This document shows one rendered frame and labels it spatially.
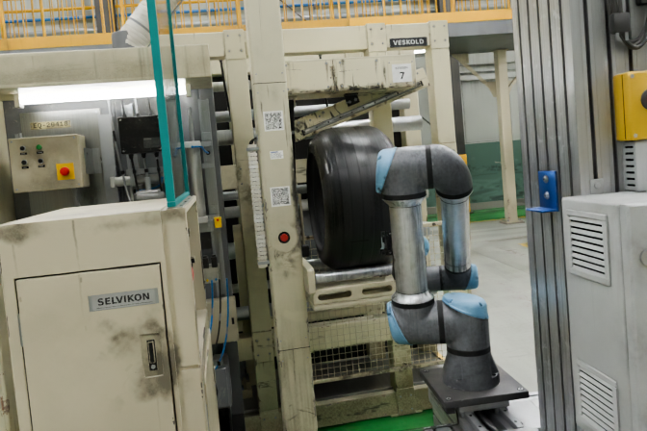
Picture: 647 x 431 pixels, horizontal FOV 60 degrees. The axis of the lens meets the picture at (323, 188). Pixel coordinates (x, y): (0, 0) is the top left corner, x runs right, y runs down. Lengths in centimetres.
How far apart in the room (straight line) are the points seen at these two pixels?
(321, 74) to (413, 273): 122
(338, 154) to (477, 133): 1040
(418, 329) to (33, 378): 92
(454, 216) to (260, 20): 111
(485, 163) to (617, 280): 1129
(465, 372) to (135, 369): 82
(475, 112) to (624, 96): 1117
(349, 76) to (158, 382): 158
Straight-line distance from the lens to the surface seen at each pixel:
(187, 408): 141
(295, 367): 229
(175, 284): 133
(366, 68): 252
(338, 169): 201
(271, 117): 215
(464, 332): 154
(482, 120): 1243
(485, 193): 1236
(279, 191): 215
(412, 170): 143
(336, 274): 214
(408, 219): 147
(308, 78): 246
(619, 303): 110
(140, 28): 250
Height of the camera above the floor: 135
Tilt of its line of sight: 3 degrees down
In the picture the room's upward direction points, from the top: 5 degrees counter-clockwise
